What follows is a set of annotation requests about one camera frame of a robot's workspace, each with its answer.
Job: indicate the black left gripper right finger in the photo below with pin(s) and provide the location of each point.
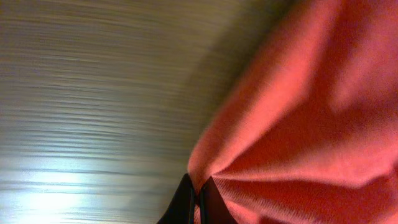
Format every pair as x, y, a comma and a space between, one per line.
213, 209

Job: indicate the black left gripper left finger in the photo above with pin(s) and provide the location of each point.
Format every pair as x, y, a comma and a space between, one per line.
182, 206

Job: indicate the orange t-shirt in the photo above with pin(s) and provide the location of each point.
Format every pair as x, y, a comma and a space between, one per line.
309, 135

